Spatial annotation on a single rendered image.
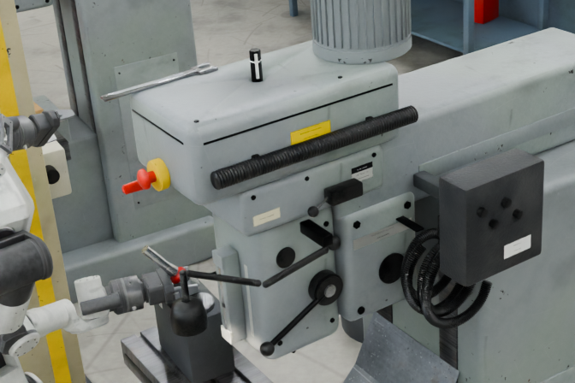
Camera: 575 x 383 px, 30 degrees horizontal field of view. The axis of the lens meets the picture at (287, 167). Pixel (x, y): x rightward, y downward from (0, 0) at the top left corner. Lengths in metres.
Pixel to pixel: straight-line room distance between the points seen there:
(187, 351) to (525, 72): 1.07
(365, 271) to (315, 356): 2.28
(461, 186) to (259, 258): 0.42
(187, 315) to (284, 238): 0.24
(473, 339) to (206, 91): 0.84
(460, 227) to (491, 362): 0.52
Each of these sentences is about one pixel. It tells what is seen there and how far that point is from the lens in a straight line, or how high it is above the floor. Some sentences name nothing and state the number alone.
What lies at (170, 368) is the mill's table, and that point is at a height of 0.95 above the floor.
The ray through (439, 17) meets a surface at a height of 0.23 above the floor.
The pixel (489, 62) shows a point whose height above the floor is 1.76.
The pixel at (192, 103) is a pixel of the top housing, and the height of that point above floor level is 1.89.
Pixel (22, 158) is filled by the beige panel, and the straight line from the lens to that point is 3.84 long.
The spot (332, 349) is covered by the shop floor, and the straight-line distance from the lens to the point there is 4.53.
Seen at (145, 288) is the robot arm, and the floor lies 1.22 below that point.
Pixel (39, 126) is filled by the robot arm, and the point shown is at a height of 1.57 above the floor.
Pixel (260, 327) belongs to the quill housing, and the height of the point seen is 1.40.
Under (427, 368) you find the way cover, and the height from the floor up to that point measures 1.09.
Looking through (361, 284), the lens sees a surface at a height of 1.43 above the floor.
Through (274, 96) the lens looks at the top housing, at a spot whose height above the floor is 1.89.
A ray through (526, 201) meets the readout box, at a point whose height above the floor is 1.65.
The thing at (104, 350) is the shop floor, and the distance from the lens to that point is 4.71.
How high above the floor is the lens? 2.62
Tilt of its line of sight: 26 degrees down
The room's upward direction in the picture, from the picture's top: 5 degrees counter-clockwise
